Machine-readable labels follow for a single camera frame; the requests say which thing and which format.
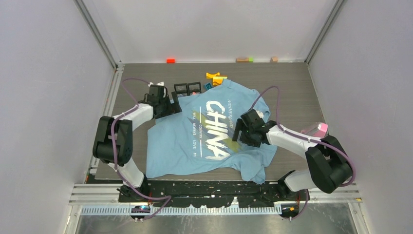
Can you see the pink white object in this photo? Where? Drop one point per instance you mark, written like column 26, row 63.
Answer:
column 318, row 129

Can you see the light blue printed t-shirt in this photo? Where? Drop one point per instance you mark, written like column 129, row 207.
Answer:
column 199, row 138

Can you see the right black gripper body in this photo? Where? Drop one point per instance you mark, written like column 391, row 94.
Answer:
column 247, row 137

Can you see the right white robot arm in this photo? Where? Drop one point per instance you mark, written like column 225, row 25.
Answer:
column 328, row 165

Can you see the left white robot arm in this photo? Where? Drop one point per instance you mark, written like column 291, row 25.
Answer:
column 113, row 143

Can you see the black brooch box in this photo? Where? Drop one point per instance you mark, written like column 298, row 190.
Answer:
column 181, row 89
column 194, row 87

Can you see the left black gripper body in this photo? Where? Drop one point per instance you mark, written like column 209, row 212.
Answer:
column 166, row 106

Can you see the yellow arch block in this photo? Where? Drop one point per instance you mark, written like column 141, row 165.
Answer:
column 212, row 76

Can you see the tan arch wooden block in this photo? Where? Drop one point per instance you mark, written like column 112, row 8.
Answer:
column 245, row 59

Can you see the left black brooch box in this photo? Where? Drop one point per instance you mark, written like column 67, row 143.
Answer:
column 181, row 89

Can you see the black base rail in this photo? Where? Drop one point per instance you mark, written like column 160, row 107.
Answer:
column 211, row 194

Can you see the right black brooch box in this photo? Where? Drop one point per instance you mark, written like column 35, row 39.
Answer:
column 194, row 87

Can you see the red block by wall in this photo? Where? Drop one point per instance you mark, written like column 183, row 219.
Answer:
column 170, row 60

